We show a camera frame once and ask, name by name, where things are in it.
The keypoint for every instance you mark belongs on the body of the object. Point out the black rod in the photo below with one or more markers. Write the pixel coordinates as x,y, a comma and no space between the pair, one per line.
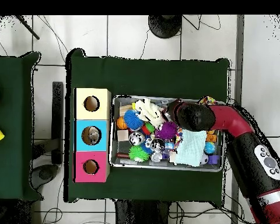
28,27

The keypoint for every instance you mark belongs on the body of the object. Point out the colourful dotted cloth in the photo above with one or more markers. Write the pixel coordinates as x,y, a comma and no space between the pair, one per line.
178,138

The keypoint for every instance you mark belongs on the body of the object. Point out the green spiky rubber ball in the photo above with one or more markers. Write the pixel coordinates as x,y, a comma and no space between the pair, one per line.
138,153

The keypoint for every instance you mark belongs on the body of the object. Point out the blue spiky rubber ball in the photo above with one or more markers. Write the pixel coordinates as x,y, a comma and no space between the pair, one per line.
133,119

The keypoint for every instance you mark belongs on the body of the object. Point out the purple spiky rubber toy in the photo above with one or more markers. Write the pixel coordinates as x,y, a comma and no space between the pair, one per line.
166,130

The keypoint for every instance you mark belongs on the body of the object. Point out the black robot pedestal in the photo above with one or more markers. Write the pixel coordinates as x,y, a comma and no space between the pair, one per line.
140,214

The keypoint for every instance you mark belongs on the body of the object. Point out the black flat panel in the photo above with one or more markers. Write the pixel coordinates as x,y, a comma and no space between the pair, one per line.
57,121

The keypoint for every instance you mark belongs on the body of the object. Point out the dark green side-table cloth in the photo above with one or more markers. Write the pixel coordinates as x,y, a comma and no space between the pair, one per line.
14,93

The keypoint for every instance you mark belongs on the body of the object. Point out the dark green tablecloth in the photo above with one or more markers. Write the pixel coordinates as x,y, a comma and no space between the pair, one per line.
142,74

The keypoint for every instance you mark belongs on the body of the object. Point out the mint green knitted cloth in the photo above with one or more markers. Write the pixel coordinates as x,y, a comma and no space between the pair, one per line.
191,149

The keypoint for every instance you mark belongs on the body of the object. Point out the small globe ball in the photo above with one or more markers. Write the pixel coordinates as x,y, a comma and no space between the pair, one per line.
209,148

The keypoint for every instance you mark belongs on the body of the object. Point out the grey stand foot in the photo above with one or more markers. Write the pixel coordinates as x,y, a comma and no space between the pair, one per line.
45,175

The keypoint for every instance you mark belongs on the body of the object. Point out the orange toy basketball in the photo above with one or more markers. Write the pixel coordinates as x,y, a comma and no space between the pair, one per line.
120,123

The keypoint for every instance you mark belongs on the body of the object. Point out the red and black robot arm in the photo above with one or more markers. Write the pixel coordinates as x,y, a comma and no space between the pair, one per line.
228,119

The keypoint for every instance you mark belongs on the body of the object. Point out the black round stand base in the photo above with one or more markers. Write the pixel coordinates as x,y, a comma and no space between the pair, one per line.
164,25

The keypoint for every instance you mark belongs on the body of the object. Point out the blue spiky ball with eyes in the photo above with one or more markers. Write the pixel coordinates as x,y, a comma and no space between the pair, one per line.
147,149

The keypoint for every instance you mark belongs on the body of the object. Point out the wooden three-hole sorting box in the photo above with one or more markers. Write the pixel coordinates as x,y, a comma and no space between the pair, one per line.
102,140

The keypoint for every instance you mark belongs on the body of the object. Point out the crushed silver can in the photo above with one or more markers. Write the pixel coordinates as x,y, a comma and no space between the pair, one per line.
136,138

